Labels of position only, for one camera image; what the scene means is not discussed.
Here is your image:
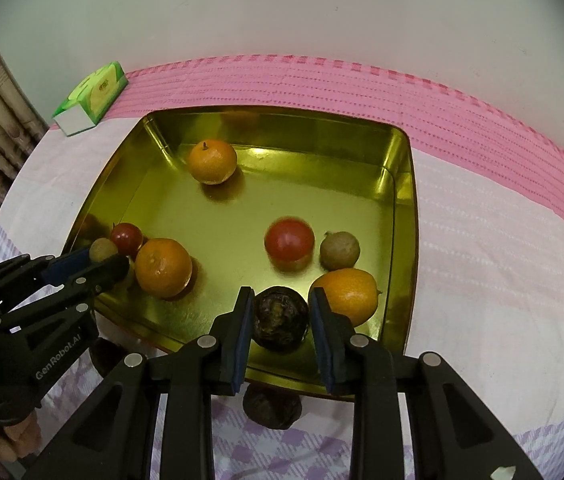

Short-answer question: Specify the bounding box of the pink and purple checked cloth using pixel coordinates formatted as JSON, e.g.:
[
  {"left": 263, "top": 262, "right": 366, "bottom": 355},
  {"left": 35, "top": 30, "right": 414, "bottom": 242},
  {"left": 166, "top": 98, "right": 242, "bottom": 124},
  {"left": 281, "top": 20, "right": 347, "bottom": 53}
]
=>
[{"left": 0, "top": 54, "right": 564, "bottom": 480}]

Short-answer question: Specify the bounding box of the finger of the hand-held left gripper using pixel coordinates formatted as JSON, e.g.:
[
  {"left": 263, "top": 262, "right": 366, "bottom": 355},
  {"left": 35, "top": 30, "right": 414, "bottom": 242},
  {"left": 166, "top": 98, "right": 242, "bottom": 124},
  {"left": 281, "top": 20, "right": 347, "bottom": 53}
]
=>
[
  {"left": 0, "top": 247, "right": 95, "bottom": 313},
  {"left": 0, "top": 255, "right": 131, "bottom": 332}
]

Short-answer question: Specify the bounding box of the small red tomato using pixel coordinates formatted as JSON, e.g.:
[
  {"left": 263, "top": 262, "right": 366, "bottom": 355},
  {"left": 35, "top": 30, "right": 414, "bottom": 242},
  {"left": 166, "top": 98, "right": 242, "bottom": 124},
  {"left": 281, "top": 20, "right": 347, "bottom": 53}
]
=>
[{"left": 110, "top": 222, "right": 144, "bottom": 256}]

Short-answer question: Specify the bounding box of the large red tomato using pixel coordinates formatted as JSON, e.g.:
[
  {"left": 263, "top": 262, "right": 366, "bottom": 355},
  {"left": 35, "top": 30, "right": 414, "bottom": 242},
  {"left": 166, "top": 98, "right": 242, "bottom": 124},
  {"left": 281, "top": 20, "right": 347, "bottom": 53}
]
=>
[{"left": 264, "top": 216, "right": 315, "bottom": 269}]

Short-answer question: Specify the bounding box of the red and gold tin box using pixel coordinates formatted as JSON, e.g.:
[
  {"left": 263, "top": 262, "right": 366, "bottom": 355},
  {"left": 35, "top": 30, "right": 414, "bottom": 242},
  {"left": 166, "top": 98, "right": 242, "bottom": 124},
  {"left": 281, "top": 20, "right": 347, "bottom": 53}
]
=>
[{"left": 62, "top": 106, "right": 419, "bottom": 402}]

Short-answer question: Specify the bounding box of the green tissue pack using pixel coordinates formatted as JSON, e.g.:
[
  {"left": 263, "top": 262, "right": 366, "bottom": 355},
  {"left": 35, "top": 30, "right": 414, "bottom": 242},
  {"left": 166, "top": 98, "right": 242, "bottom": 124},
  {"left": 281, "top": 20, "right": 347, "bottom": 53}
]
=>
[{"left": 52, "top": 61, "right": 129, "bottom": 137}]

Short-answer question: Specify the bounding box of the person's left hand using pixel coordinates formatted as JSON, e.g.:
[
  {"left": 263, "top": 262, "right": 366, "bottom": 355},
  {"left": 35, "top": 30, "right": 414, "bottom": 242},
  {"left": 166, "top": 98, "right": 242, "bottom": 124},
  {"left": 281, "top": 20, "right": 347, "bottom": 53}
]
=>
[{"left": 0, "top": 407, "right": 43, "bottom": 462}]

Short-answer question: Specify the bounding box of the large oval orange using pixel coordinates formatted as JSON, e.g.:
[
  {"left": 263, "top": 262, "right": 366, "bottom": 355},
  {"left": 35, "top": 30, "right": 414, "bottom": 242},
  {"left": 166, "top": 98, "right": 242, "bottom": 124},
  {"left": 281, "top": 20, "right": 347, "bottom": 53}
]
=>
[{"left": 312, "top": 268, "right": 382, "bottom": 328}]

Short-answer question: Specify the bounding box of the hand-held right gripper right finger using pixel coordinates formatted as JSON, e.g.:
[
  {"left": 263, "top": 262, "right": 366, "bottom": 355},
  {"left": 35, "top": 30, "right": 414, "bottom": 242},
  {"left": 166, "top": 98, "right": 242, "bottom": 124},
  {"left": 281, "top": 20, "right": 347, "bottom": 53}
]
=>
[{"left": 308, "top": 287, "right": 546, "bottom": 480}]

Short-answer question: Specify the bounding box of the orange with dark stem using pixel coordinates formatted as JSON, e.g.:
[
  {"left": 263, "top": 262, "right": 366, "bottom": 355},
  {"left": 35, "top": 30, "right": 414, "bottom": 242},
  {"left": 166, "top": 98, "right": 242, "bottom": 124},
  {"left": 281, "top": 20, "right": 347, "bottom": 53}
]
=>
[{"left": 186, "top": 139, "right": 238, "bottom": 185}]

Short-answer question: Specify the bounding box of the small round orange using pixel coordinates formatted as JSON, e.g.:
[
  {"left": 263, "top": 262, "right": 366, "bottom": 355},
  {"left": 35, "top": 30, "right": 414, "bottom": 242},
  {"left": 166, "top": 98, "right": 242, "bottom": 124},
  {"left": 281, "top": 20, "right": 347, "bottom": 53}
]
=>
[{"left": 134, "top": 237, "right": 194, "bottom": 299}]

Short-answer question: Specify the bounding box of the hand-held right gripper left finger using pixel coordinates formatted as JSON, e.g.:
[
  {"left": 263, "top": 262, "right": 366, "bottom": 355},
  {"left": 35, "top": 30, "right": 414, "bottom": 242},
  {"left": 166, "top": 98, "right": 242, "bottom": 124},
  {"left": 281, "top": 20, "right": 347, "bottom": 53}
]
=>
[{"left": 24, "top": 286, "right": 256, "bottom": 480}]

